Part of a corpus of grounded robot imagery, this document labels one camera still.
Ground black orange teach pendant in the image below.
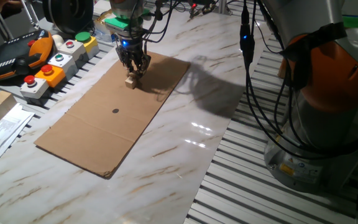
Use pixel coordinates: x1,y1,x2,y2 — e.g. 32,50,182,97
0,29,55,83

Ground white box green button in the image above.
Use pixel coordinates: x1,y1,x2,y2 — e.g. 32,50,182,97
47,52,79,81

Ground brown cardboard sheet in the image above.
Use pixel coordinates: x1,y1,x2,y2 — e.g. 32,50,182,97
34,46,191,180

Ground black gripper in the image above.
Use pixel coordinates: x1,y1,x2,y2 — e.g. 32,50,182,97
116,36,152,78

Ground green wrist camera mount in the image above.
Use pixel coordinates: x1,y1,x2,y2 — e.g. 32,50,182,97
104,17,130,30

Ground white marble pattern mat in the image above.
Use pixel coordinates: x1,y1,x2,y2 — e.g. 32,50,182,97
0,11,269,224

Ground white carton box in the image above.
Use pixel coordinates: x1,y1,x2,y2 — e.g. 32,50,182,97
92,0,113,16

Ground black round spool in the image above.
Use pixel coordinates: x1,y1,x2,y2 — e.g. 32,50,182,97
42,0,94,35

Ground yellow box green mushroom button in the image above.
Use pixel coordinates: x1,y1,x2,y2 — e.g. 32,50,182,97
75,31,101,60

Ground small tan cardboard box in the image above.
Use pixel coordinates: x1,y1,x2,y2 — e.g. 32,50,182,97
93,9,114,35

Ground silver upright pole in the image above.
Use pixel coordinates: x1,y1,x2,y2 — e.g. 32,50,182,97
218,0,230,16

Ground white box small red button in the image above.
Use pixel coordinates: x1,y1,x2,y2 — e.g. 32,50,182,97
57,39,88,68

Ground orange box red button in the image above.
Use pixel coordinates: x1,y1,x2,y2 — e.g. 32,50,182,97
34,64,67,88

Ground white box red emergency button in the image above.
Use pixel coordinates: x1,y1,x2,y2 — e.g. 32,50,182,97
19,75,50,100

